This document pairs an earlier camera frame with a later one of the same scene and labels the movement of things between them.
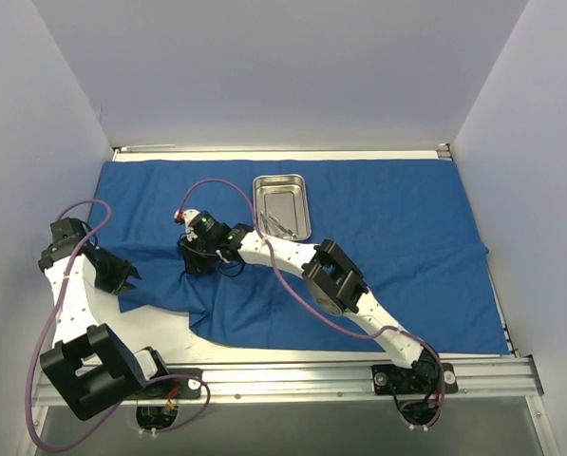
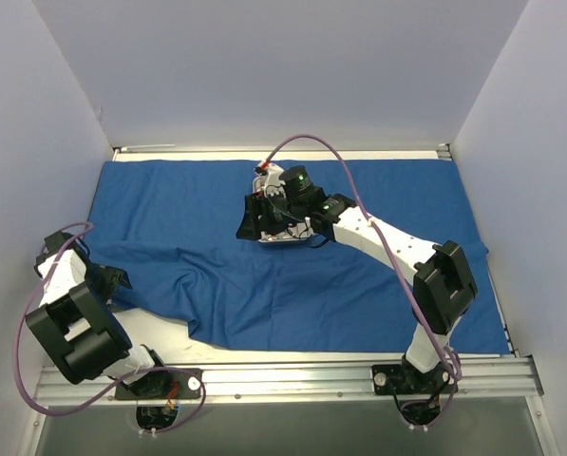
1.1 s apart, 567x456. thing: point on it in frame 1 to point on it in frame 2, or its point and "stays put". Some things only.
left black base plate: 175,388 stays put
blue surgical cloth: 406,227 stays put
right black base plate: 388,379 stays put
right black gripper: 193,259 to 256,217
